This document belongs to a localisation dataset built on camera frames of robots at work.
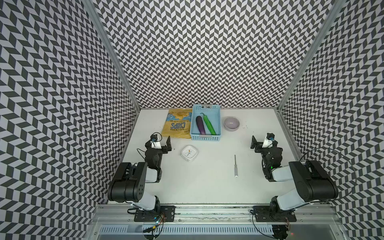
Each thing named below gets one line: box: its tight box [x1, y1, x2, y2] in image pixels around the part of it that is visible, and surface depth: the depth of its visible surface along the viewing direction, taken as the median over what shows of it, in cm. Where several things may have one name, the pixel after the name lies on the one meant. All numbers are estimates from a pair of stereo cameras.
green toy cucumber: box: [200, 112, 217, 136], surface depth 110 cm
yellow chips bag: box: [161, 108, 192, 139], surface depth 108 cm
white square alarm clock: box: [181, 145, 198, 162], surface depth 93 cm
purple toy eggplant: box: [195, 116, 206, 135], surface depth 107 cm
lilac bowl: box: [223, 117, 240, 132], surface depth 107 cm
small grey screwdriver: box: [234, 154, 238, 178], surface depth 89 cm
